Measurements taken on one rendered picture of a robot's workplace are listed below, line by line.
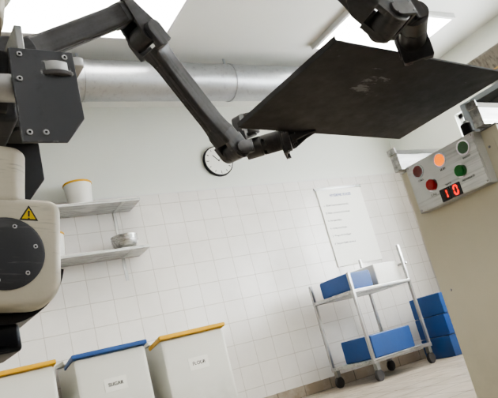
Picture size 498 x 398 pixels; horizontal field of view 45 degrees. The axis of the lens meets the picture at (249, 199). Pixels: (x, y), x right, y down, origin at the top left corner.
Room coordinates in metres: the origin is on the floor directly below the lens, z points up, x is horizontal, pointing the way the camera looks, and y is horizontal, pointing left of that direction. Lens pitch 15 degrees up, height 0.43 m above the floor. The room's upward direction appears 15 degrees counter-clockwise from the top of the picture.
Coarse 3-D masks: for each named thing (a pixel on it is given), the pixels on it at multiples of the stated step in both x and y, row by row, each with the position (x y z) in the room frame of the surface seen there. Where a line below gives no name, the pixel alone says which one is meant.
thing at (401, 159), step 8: (392, 152) 1.66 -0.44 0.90; (400, 152) 1.67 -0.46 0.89; (408, 152) 1.68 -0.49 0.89; (416, 152) 1.70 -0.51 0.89; (424, 152) 1.73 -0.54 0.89; (432, 152) 1.75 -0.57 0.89; (392, 160) 1.68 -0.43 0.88; (400, 160) 1.66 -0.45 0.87; (408, 160) 1.68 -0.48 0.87; (416, 160) 1.70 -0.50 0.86; (400, 168) 1.66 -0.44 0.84
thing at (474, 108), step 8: (472, 104) 1.42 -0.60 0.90; (480, 104) 1.43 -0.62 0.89; (488, 104) 1.44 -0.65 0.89; (496, 104) 1.47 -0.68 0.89; (472, 112) 1.44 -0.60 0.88; (480, 112) 1.42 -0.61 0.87; (488, 112) 1.44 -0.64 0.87; (496, 112) 1.46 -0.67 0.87; (480, 120) 1.43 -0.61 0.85; (488, 120) 1.43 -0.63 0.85; (496, 120) 1.45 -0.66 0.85; (480, 128) 1.45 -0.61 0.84
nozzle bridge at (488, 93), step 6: (486, 90) 2.15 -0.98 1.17; (492, 90) 2.13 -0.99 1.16; (474, 96) 2.19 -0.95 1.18; (480, 96) 2.18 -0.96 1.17; (486, 96) 2.18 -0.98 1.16; (492, 96) 2.19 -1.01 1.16; (468, 102) 2.22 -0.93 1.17; (480, 102) 2.22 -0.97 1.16; (486, 102) 2.24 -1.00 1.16; (492, 102) 2.23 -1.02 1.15; (462, 108) 2.25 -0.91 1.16; (462, 114) 2.26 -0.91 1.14; (468, 114) 2.24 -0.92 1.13; (468, 120) 2.25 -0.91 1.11; (474, 126) 2.23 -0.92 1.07
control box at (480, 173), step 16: (480, 144) 1.46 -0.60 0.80; (432, 160) 1.57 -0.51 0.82; (448, 160) 1.53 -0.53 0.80; (464, 160) 1.49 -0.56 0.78; (480, 160) 1.46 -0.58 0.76; (432, 176) 1.58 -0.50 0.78; (448, 176) 1.54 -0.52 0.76; (464, 176) 1.50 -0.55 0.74; (480, 176) 1.47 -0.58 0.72; (416, 192) 1.64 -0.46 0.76; (432, 192) 1.60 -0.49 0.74; (448, 192) 1.55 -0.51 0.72; (464, 192) 1.52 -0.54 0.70; (432, 208) 1.62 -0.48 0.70
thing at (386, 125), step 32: (320, 64) 1.20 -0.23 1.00; (352, 64) 1.23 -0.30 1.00; (384, 64) 1.26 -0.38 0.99; (416, 64) 1.30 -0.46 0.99; (448, 64) 1.34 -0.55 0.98; (288, 96) 1.32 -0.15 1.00; (320, 96) 1.36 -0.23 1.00; (352, 96) 1.40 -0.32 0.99; (384, 96) 1.44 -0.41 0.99; (416, 96) 1.49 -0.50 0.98; (448, 96) 1.54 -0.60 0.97; (256, 128) 1.47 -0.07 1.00; (288, 128) 1.51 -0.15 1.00; (320, 128) 1.56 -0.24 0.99; (352, 128) 1.61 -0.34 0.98; (384, 128) 1.67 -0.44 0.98; (416, 128) 1.73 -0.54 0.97
